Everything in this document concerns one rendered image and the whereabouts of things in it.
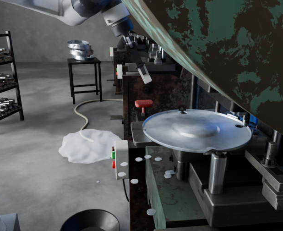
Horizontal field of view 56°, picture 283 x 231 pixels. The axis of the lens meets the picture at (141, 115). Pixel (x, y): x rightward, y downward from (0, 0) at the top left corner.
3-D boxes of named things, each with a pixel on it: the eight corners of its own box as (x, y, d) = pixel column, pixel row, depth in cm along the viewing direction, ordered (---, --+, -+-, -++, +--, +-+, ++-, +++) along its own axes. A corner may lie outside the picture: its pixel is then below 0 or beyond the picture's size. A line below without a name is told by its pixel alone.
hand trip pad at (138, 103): (136, 123, 103) (135, 104, 101) (134, 117, 109) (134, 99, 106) (154, 122, 104) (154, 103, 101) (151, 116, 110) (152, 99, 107)
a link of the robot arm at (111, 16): (100, 13, 88) (108, 29, 89) (134, -5, 87) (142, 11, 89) (102, 13, 99) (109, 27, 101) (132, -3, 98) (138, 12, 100)
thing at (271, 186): (275, 210, 53) (285, 165, 50) (238, 166, 69) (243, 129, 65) (304, 208, 54) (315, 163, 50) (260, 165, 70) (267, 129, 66)
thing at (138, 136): (134, 187, 70) (133, 140, 65) (131, 161, 83) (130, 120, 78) (226, 182, 72) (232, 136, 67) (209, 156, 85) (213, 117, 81)
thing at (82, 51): (72, 104, 351) (67, 42, 324) (70, 95, 391) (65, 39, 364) (102, 101, 362) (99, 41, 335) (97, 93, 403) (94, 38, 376)
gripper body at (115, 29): (110, 26, 97) (122, 50, 101) (110, 27, 90) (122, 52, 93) (128, 17, 97) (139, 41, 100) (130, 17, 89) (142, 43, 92)
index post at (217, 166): (211, 195, 58) (215, 155, 55) (206, 186, 61) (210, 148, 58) (223, 194, 58) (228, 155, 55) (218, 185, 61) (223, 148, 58)
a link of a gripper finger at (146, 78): (144, 63, 99) (144, 64, 98) (151, 80, 102) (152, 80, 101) (137, 67, 99) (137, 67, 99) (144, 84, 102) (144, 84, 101)
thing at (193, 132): (149, 156, 59) (149, 153, 58) (138, 112, 86) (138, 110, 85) (274, 150, 61) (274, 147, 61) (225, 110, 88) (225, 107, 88)
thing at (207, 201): (209, 228, 57) (212, 205, 55) (168, 139, 99) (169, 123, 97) (340, 218, 60) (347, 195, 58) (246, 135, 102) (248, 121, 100)
